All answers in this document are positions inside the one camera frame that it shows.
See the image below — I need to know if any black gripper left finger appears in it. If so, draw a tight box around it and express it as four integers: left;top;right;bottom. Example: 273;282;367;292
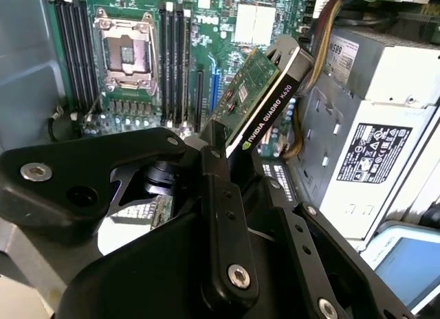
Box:
0;121;261;308

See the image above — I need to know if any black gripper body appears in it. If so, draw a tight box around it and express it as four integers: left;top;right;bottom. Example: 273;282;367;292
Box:
56;208;310;319

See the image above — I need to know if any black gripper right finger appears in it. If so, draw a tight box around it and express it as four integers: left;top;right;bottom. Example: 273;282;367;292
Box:
226;140;415;319

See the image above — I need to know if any Nvidia Quadro graphics card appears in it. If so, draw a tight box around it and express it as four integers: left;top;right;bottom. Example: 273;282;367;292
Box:
208;33;316;159

